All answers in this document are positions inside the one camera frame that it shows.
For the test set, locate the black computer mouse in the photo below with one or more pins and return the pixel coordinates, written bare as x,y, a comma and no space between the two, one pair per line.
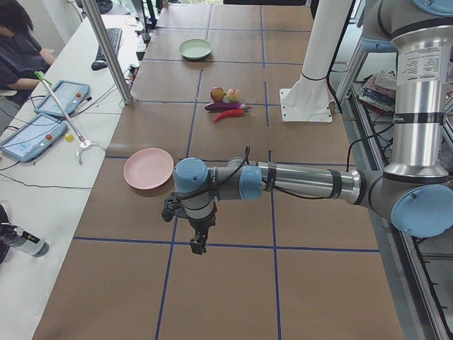
98,65

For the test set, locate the pink plate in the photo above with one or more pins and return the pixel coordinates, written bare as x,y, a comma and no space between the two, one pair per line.
148,168

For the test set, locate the pink peach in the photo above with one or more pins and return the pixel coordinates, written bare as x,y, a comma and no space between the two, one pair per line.
233,95

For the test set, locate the white camera mast with base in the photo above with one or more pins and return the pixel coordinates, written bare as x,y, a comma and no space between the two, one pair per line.
308,100

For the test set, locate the red chili pepper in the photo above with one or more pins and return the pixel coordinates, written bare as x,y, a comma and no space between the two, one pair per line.
232,113

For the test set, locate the silver water bottle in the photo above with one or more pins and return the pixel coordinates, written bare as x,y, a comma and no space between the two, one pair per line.
22,240

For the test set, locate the green plate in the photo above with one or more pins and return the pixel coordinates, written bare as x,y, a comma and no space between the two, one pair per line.
195,49

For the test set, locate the small yellow cap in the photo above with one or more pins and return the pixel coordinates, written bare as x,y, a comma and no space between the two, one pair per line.
69,137

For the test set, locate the silver rod on white stand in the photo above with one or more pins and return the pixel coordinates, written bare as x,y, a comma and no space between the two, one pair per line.
85,144

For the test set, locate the aluminium frame post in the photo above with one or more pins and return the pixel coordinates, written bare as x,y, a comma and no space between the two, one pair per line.
96,21

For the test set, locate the seated person in dark shirt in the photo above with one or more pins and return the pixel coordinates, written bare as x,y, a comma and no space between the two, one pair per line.
21,54

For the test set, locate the red yellow apple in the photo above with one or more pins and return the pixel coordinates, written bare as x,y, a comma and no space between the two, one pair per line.
217,94

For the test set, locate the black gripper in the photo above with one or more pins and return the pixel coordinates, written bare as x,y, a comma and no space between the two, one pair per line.
202,224

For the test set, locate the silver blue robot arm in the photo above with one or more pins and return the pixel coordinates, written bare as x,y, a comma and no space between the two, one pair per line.
411,192

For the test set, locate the near blue teach pendant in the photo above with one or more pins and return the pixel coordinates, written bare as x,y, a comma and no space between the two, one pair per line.
31,140

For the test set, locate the stack of magazines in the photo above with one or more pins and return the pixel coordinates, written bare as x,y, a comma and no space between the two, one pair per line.
379,92

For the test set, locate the purple eggplant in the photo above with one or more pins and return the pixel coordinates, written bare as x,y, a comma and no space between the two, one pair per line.
221,106

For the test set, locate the far blue teach pendant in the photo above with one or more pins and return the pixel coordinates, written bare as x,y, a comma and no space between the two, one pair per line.
69,93

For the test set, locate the blue teach pendant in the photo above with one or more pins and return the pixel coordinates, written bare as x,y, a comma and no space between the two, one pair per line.
69,93
31,140

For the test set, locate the black keyboard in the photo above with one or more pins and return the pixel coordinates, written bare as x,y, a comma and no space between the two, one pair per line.
114,37

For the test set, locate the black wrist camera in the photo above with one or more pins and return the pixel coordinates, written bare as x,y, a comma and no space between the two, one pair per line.
172,208

